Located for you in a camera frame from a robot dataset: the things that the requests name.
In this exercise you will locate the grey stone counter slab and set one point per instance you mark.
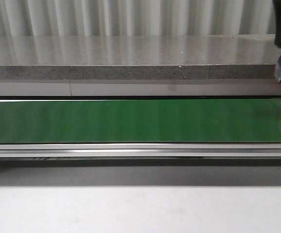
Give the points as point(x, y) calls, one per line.
point(117, 66)

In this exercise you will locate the green conveyor belt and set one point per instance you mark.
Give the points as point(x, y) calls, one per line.
point(122, 121)

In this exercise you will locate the white pleated curtain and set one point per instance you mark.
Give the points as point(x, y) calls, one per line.
point(135, 17)

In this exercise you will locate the aluminium conveyor front rail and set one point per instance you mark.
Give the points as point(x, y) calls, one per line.
point(141, 154)

